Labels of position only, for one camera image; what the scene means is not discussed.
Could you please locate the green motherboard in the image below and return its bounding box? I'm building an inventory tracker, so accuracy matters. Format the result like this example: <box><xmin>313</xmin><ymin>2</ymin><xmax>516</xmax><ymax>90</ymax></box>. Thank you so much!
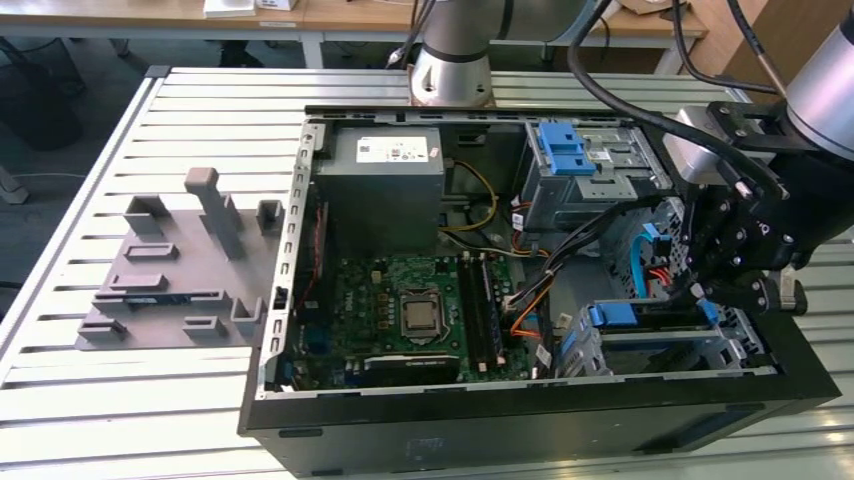
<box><xmin>292</xmin><ymin>252</ymin><xmax>535</xmax><ymax>389</ymax></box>

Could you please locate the blue data wire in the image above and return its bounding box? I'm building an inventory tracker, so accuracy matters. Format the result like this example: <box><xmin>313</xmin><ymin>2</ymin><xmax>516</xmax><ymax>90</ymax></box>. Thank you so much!
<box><xmin>625</xmin><ymin>222</ymin><xmax>671</xmax><ymax>301</ymax></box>

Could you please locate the black wire bundle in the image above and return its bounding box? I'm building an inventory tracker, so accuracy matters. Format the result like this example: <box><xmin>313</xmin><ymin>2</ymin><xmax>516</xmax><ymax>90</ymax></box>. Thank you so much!
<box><xmin>512</xmin><ymin>199</ymin><xmax>659</xmax><ymax>314</ymax></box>

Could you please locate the red orange power wire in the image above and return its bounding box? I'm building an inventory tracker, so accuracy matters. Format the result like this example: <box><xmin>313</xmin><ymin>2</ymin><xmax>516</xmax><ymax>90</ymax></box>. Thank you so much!
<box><xmin>643</xmin><ymin>239</ymin><xmax>688</xmax><ymax>289</ymax></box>

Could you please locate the grey disk bay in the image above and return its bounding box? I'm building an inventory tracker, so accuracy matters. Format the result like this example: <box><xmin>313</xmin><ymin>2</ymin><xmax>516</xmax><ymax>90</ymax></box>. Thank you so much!
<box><xmin>559</xmin><ymin>299</ymin><xmax>768</xmax><ymax>376</ymax></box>

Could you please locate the grey optical drive cage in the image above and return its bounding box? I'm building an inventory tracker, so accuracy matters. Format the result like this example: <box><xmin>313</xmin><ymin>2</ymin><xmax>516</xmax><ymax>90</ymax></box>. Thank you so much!
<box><xmin>519</xmin><ymin>119</ymin><xmax>675</xmax><ymax>234</ymax></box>

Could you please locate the green RAM stick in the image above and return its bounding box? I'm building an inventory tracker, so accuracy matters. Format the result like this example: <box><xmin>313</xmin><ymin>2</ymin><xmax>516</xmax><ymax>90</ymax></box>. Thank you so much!
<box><xmin>124</xmin><ymin>294</ymin><xmax>201</xmax><ymax>306</ymax></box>

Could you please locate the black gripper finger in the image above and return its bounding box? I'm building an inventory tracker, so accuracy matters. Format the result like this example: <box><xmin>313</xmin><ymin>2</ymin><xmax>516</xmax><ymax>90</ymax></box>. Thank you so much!
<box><xmin>677</xmin><ymin>183</ymin><xmax>729</xmax><ymax>305</ymax></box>
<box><xmin>711</xmin><ymin>183</ymin><xmax>783</xmax><ymax>315</ymax></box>

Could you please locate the wooden desk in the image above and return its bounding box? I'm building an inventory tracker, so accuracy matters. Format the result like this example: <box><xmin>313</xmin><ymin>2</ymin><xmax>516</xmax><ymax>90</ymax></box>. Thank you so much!
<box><xmin>0</xmin><ymin>0</ymin><xmax>709</xmax><ymax>74</ymax></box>

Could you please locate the grey parts rack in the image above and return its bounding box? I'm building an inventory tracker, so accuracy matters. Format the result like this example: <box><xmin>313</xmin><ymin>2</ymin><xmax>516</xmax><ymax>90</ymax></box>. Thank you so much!
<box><xmin>73</xmin><ymin>167</ymin><xmax>288</xmax><ymax>352</ymax></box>

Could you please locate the brown cardboard piece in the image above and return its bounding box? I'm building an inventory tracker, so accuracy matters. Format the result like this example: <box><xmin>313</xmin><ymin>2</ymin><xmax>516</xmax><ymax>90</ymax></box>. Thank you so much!
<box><xmin>619</xmin><ymin>0</ymin><xmax>676</xmax><ymax>17</ymax></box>

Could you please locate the hard disk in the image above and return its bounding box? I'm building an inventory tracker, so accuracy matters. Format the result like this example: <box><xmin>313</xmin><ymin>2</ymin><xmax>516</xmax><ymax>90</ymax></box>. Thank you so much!
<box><xmin>585</xmin><ymin>298</ymin><xmax>720</xmax><ymax>335</ymax></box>

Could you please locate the thick black cable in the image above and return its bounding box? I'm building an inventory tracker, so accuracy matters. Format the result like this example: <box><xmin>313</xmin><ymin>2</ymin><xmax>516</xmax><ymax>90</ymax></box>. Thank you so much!
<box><xmin>564</xmin><ymin>0</ymin><xmax>745</xmax><ymax>176</ymax></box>
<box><xmin>724</xmin><ymin>0</ymin><xmax>789</xmax><ymax>97</ymax></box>

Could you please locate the black PC case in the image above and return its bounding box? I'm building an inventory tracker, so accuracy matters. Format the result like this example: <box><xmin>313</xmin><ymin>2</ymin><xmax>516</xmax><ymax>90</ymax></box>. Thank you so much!
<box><xmin>237</xmin><ymin>103</ymin><xmax>840</xmax><ymax>477</ymax></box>

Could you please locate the grey camera bracket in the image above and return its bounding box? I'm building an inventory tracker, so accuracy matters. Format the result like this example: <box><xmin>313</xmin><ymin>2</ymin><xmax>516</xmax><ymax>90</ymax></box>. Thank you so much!
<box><xmin>776</xmin><ymin>268</ymin><xmax>809</xmax><ymax>317</ymax></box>

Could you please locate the wooden cabinet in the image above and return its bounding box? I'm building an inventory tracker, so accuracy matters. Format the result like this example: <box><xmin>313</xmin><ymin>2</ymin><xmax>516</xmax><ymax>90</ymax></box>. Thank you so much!
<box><xmin>679</xmin><ymin>0</ymin><xmax>854</xmax><ymax>101</ymax></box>

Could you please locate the black mesh bin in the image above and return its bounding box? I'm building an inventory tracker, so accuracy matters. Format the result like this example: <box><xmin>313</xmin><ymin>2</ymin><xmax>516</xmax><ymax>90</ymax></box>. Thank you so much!
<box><xmin>0</xmin><ymin>37</ymin><xmax>88</xmax><ymax>151</ymax></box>

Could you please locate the silver CPU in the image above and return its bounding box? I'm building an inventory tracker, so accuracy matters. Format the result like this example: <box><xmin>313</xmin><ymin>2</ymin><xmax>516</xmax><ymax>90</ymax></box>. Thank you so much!
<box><xmin>398</xmin><ymin>297</ymin><xmax>441</xmax><ymax>334</ymax></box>

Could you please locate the red black twisted wire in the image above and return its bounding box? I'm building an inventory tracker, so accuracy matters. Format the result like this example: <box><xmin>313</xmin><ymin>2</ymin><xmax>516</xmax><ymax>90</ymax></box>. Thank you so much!
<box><xmin>313</xmin><ymin>203</ymin><xmax>329</xmax><ymax>281</ymax></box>

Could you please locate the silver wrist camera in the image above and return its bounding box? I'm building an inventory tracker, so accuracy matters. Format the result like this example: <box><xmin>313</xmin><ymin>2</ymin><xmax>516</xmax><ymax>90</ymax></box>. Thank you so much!
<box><xmin>669</xmin><ymin>107</ymin><xmax>740</xmax><ymax>186</ymax></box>

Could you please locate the black RAM stick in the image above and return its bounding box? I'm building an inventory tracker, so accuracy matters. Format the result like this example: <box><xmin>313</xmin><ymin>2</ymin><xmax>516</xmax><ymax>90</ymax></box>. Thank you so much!
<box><xmin>457</xmin><ymin>255</ymin><xmax>487</xmax><ymax>370</ymax></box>

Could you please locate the black graphics card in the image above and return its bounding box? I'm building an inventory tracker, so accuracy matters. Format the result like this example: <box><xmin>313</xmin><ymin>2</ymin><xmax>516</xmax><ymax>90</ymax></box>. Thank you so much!
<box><xmin>362</xmin><ymin>352</ymin><xmax>461</xmax><ymax>386</ymax></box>

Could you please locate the yellow wire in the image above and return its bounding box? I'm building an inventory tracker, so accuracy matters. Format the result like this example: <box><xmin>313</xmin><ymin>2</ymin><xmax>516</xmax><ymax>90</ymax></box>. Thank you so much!
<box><xmin>438</xmin><ymin>159</ymin><xmax>500</xmax><ymax>234</ymax></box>

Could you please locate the grey power supply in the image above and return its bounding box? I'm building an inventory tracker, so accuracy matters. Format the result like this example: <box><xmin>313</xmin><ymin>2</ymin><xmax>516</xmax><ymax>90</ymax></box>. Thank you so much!
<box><xmin>312</xmin><ymin>124</ymin><xmax>446</xmax><ymax>256</ymax></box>

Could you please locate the blue drive latch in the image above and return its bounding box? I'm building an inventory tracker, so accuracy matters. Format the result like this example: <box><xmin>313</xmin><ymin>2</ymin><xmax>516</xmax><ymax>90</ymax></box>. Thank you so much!
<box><xmin>537</xmin><ymin>122</ymin><xmax>597</xmax><ymax>176</ymax></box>

